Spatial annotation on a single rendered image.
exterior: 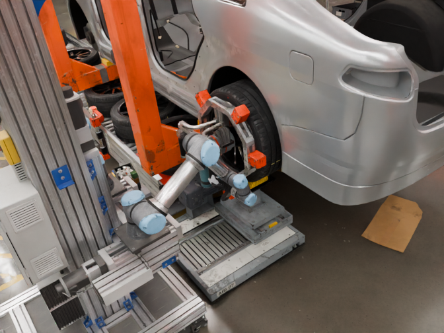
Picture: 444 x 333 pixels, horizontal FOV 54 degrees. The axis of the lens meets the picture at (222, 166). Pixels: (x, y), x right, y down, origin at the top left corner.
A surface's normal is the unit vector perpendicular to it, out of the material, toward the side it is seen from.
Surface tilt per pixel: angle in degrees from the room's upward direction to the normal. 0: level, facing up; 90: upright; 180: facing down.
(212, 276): 0
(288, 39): 80
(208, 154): 86
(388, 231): 1
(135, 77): 90
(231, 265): 0
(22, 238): 90
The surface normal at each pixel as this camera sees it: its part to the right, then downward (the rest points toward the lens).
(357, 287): -0.10, -0.82
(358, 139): -0.51, 0.53
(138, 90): 0.58, 0.42
